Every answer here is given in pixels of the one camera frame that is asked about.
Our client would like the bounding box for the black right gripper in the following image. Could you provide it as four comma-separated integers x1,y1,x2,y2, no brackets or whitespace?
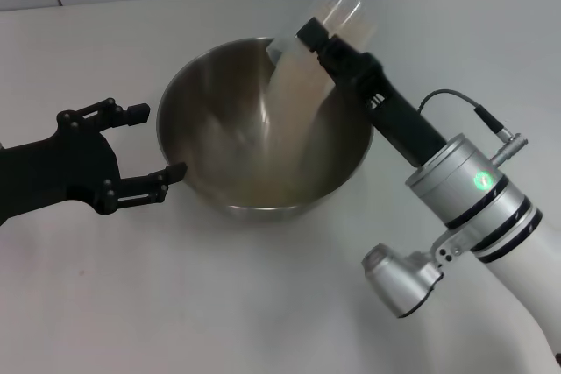
296,17,448,169

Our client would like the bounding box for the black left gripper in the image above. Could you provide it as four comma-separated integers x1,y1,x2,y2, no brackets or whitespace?
0,97,188,226

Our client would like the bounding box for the clear plastic measuring cup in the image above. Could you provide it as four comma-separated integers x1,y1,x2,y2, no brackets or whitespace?
266,0,380,64

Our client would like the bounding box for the stainless steel mixing bowl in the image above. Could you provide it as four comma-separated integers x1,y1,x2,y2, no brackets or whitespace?
155,36,374,222

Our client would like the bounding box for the black cable with metal plug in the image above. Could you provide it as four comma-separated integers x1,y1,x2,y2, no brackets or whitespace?
418,88,529,166

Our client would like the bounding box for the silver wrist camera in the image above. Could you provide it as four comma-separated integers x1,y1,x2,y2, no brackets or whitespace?
360,236,470,319

